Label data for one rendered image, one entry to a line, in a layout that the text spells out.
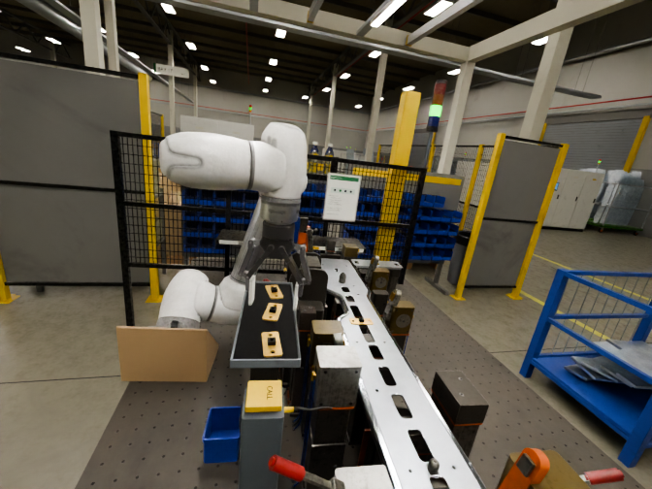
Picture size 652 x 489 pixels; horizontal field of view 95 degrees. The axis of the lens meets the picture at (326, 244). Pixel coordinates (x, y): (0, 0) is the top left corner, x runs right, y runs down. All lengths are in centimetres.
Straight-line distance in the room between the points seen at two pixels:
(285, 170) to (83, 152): 270
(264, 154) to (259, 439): 52
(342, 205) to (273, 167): 140
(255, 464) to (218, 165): 54
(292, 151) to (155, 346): 88
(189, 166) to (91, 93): 261
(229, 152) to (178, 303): 80
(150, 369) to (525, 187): 406
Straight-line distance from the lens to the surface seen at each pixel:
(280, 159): 64
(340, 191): 198
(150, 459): 113
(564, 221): 1299
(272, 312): 79
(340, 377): 75
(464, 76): 615
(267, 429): 59
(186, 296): 131
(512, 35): 558
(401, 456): 76
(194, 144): 62
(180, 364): 128
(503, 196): 414
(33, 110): 336
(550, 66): 884
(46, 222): 348
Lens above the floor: 157
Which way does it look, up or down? 17 degrees down
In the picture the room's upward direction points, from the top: 7 degrees clockwise
